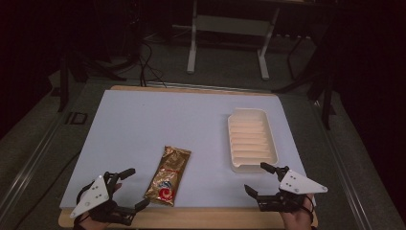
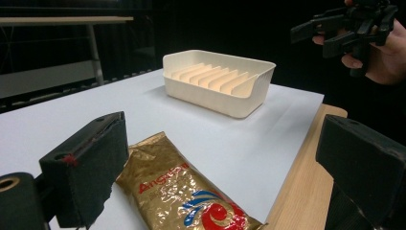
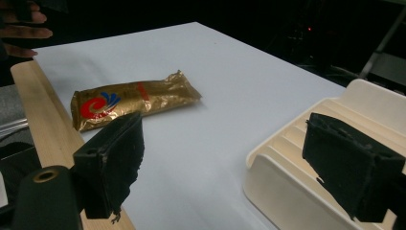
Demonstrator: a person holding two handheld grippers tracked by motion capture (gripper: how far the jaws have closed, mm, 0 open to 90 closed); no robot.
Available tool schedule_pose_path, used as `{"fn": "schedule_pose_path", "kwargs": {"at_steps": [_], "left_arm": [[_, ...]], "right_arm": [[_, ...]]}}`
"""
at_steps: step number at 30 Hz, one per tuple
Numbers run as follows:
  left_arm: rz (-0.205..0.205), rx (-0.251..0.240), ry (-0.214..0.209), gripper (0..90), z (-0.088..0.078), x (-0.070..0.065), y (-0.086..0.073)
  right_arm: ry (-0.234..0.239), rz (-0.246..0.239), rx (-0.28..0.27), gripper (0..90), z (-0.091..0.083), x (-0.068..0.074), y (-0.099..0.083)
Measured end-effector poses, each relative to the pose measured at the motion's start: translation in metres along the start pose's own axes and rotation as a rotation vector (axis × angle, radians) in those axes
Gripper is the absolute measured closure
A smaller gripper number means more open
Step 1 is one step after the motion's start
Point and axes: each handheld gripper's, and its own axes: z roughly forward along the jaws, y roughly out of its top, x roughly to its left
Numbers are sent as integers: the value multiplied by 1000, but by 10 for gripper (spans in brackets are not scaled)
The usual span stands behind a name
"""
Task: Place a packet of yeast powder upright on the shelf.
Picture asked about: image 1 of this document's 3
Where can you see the black stand leg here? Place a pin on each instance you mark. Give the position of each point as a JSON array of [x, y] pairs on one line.
[[63, 83], [325, 102]]

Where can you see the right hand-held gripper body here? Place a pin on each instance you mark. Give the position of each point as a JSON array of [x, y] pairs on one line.
[[295, 190]]

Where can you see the white metal stand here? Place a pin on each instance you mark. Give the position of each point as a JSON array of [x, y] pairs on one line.
[[230, 28]]

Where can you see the metal floor rail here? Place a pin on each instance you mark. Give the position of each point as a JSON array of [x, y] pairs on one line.
[[28, 169], [344, 166]]

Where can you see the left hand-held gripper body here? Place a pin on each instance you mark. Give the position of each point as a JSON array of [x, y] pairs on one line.
[[95, 195]]

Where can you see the gold snack packet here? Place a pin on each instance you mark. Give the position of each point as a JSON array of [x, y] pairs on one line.
[[168, 175]]

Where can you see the person's right hand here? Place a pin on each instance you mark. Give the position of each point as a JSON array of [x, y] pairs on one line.
[[298, 217]]

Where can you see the light blue mat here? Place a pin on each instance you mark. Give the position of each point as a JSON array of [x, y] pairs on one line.
[[159, 127]]

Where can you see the person's left hand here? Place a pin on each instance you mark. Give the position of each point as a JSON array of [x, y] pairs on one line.
[[95, 220]]

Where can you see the cream ribbed plastic tray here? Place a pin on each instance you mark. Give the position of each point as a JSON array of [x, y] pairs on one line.
[[252, 140]]

